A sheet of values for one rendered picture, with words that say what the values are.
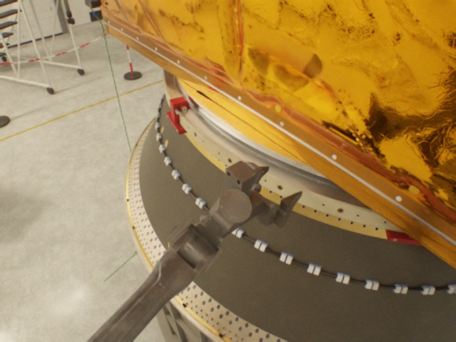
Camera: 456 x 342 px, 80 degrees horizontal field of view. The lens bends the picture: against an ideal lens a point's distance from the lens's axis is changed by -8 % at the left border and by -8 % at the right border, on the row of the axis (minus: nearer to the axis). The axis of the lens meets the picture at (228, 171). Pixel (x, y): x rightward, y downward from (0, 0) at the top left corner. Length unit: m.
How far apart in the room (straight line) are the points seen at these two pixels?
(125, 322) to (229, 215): 0.21
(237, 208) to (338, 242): 0.43
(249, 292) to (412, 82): 0.74
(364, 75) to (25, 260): 2.89
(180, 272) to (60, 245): 2.52
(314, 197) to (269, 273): 0.30
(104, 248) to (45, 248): 0.55
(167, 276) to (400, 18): 0.50
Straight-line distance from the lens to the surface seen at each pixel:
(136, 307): 0.46
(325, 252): 0.85
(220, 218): 0.46
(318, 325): 0.99
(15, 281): 2.95
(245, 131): 0.81
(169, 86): 1.12
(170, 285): 0.48
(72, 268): 2.79
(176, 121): 0.99
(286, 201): 0.56
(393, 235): 0.78
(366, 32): 0.51
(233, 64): 0.77
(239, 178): 0.49
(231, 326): 1.07
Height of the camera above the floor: 2.22
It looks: 43 degrees down
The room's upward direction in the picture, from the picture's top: 2 degrees clockwise
